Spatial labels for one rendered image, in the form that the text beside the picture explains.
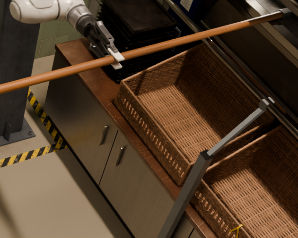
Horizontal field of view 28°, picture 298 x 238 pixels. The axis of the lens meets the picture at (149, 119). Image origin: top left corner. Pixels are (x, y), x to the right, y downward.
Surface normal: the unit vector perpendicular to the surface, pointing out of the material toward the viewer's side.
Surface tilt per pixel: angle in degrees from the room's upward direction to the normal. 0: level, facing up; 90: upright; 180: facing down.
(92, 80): 0
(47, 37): 90
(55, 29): 90
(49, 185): 0
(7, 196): 0
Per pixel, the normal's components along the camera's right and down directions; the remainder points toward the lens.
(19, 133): 0.26, -0.68
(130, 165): -0.78, 0.26
